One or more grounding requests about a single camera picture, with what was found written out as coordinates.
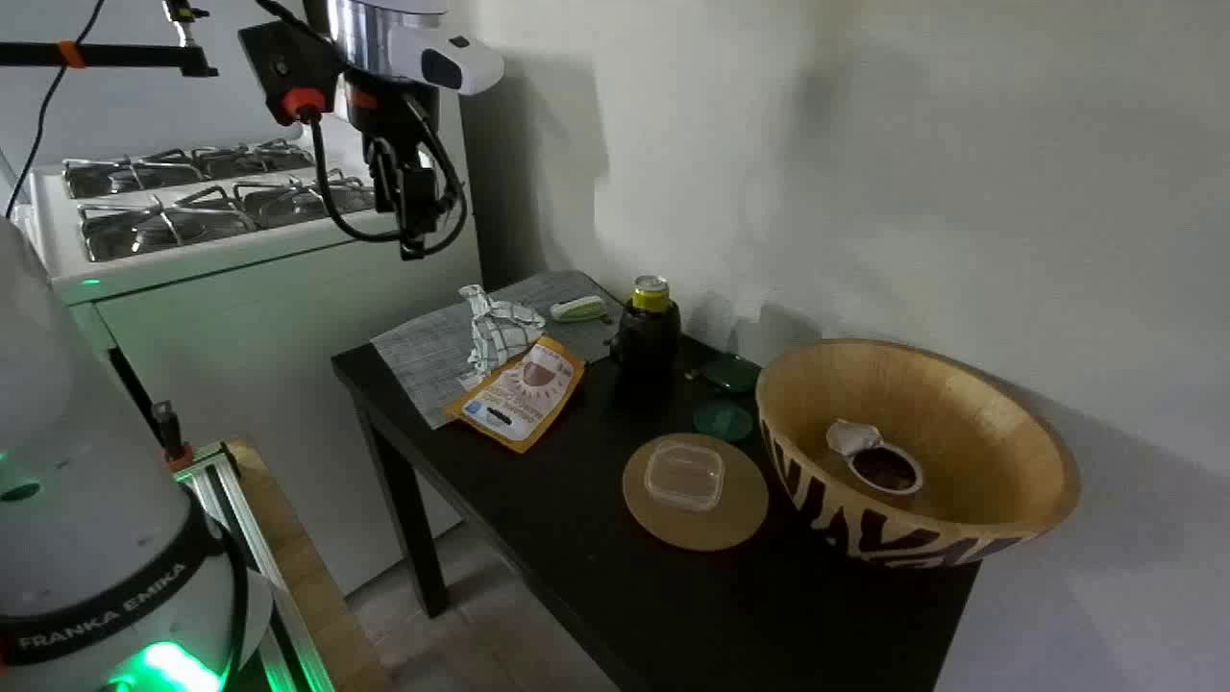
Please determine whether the round wooden coaster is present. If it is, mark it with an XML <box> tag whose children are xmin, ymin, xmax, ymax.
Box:
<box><xmin>619</xmin><ymin>431</ymin><xmax>774</xmax><ymax>558</ymax></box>

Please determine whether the black table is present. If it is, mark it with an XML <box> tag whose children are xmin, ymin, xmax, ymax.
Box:
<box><xmin>328</xmin><ymin>269</ymin><xmax>985</xmax><ymax>692</ymax></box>

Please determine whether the aluminium frame rail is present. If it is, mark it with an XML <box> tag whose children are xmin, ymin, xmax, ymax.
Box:
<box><xmin>170</xmin><ymin>440</ymin><xmax>337</xmax><ymax>692</ymax></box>

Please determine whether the white measuring cup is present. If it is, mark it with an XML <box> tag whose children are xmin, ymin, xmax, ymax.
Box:
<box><xmin>824</xmin><ymin>415</ymin><xmax>925</xmax><ymax>499</ymax></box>

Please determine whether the black clamp lever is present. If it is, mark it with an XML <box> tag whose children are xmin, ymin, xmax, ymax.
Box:
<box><xmin>105</xmin><ymin>342</ymin><xmax>201</xmax><ymax>473</ymax></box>

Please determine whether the patterned wooden bowl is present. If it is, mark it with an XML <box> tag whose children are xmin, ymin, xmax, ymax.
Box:
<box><xmin>754</xmin><ymin>336</ymin><xmax>1082</xmax><ymax>574</ymax></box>

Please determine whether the clear plastic lidded container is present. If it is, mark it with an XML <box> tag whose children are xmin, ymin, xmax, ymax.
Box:
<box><xmin>642</xmin><ymin>440</ymin><xmax>730</xmax><ymax>510</ymax></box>

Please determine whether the black stove burner grate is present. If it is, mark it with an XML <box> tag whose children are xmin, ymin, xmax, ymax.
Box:
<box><xmin>75</xmin><ymin>168</ymin><xmax>387</xmax><ymax>267</ymax></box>
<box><xmin>61</xmin><ymin>136</ymin><xmax>318</xmax><ymax>205</ymax></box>

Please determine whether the grey woven placemat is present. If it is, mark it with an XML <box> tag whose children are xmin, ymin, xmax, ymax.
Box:
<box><xmin>369</xmin><ymin>269</ymin><xmax>626</xmax><ymax>436</ymax></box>

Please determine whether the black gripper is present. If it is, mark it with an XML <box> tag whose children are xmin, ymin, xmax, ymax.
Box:
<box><xmin>356</xmin><ymin>86</ymin><xmax>453</xmax><ymax>260</ymax></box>

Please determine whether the checkered crumpled cloth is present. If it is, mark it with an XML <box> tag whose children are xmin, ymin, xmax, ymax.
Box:
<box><xmin>453</xmin><ymin>282</ymin><xmax>548</xmax><ymax>387</ymax></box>

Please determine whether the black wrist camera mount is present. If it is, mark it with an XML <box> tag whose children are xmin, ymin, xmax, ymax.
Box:
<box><xmin>233</xmin><ymin>17</ymin><xmax>353</xmax><ymax>131</ymax></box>

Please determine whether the white gas stove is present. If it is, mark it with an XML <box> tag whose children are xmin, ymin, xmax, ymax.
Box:
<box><xmin>32</xmin><ymin>73</ymin><xmax>484</xmax><ymax>599</ymax></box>

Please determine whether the black boom bar orange tape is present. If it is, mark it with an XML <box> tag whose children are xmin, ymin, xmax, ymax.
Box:
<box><xmin>0</xmin><ymin>0</ymin><xmax>221</xmax><ymax>81</ymax></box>

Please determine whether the wooden board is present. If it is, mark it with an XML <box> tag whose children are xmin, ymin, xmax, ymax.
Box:
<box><xmin>221</xmin><ymin>436</ymin><xmax>394</xmax><ymax>692</ymax></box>

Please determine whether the dark jar yellow lid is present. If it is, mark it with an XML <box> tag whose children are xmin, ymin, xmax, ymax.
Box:
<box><xmin>611</xmin><ymin>273</ymin><xmax>685</xmax><ymax>412</ymax></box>

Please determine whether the orange packet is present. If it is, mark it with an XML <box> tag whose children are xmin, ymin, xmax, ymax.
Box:
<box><xmin>444</xmin><ymin>336</ymin><xmax>588</xmax><ymax>458</ymax></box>

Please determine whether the black hanging cable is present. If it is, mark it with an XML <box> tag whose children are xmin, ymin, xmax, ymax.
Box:
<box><xmin>0</xmin><ymin>0</ymin><xmax>113</xmax><ymax>218</ymax></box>

